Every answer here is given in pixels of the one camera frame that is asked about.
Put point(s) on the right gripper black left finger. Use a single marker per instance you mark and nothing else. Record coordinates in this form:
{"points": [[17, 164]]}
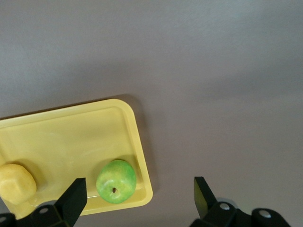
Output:
{"points": [[71, 203]]}

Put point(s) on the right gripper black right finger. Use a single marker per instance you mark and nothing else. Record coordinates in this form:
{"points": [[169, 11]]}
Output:
{"points": [[206, 203]]}

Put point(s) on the green apple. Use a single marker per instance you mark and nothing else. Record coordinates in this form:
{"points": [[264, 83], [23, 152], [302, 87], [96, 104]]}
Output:
{"points": [[116, 179]]}

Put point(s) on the yellow potato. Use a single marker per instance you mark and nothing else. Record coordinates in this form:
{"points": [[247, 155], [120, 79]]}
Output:
{"points": [[14, 184]]}

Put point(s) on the yellow plastic tray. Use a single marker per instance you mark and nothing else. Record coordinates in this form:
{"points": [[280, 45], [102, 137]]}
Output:
{"points": [[71, 142]]}

